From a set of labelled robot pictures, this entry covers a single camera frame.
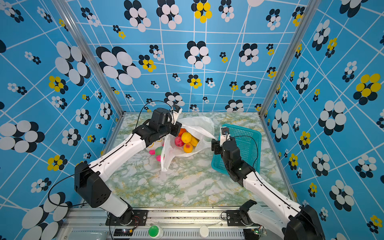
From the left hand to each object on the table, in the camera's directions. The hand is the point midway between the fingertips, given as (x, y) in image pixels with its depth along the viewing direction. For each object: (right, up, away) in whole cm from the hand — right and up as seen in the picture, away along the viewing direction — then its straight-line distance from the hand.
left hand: (182, 122), depth 80 cm
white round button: (+11, -48, -16) cm, 52 cm away
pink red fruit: (-4, -12, +16) cm, 21 cm away
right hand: (+21, -8, -1) cm, 23 cm away
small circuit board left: (-29, -54, -8) cm, 62 cm away
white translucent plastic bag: (+11, -3, -6) cm, 13 cm away
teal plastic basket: (+45, -13, +21) cm, 51 cm away
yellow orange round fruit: (+3, -16, +13) cm, 21 cm away
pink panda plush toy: (-16, -18, +11) cm, 27 cm away
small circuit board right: (+38, -52, -11) cm, 65 cm away
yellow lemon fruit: (+1, -9, +13) cm, 16 cm away
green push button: (-10, -47, -17) cm, 51 cm away
